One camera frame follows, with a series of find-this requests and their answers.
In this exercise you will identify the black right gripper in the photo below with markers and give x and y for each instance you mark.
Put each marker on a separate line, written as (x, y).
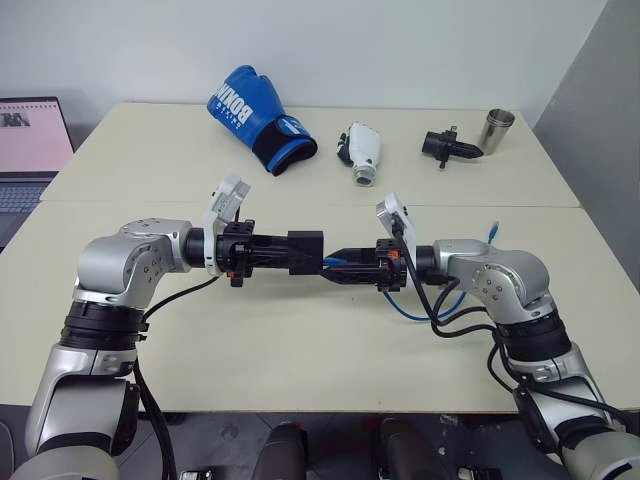
(390, 270)

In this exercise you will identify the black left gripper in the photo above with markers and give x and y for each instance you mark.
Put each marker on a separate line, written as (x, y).
(237, 252)

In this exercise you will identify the small black box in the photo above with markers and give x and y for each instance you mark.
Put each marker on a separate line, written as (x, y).
(306, 260)

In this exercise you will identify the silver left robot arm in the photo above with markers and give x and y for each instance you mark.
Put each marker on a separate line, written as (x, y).
(105, 260)

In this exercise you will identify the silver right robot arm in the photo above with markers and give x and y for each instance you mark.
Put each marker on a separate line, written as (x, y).
(500, 280)

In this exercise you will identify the blue boxing glove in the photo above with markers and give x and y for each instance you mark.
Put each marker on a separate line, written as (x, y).
(240, 102)

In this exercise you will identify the steel cup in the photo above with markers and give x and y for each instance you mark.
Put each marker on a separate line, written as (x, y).
(496, 132)

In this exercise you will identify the dark rounded shape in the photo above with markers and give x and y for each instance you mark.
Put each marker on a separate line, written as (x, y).
(280, 450)

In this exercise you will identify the grey laptop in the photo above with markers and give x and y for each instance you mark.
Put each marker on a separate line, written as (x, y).
(30, 140)

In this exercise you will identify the grey partition panel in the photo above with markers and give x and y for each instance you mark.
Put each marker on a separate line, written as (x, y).
(595, 100)

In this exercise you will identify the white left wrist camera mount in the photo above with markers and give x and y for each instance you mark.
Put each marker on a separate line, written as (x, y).
(212, 245)

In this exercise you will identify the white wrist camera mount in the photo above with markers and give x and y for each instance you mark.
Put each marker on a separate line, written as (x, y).
(402, 220)
(212, 245)

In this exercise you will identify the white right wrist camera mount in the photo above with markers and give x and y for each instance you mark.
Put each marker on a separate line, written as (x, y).
(402, 220)

